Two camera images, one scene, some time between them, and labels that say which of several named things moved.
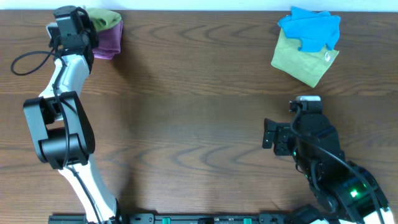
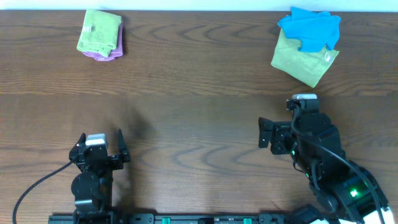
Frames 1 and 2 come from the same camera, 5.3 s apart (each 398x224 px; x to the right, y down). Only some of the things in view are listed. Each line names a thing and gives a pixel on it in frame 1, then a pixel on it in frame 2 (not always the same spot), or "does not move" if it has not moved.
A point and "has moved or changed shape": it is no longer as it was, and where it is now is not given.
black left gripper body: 85,39 -> 116,163
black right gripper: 283,134 does not move
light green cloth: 103,18 has moved or changed shape
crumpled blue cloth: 314,30 does not move
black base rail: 204,218 does not move
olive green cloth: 305,66 does not move
